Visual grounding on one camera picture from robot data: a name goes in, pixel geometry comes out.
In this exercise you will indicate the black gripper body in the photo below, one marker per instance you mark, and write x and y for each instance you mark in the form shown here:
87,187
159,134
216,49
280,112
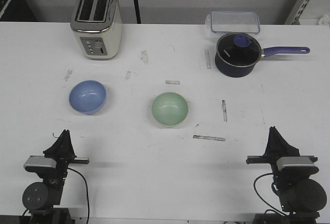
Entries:
61,169
301,160

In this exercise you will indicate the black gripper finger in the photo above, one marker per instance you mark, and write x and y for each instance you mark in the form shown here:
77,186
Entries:
69,149
57,149
281,146
269,147

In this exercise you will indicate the blue bowl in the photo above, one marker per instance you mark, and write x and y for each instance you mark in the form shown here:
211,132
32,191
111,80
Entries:
87,97

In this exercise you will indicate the green bowl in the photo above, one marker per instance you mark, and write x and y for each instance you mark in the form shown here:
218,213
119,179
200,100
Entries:
169,109

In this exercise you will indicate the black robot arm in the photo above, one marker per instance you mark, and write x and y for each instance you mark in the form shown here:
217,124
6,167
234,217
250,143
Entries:
301,198
42,199

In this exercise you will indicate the dark blue saucepan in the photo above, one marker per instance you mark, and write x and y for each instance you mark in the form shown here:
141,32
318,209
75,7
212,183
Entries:
236,72

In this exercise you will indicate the glass pot lid blue knob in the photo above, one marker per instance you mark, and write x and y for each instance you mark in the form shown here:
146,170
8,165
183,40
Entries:
238,49

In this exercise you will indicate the cream and chrome toaster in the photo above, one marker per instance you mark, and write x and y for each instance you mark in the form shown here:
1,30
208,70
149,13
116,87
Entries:
97,26

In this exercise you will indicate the white crumpled object on shelf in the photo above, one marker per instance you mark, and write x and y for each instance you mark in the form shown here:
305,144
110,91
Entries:
324,20

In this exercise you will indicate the clear plastic food container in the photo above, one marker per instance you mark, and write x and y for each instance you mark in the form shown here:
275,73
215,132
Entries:
219,21

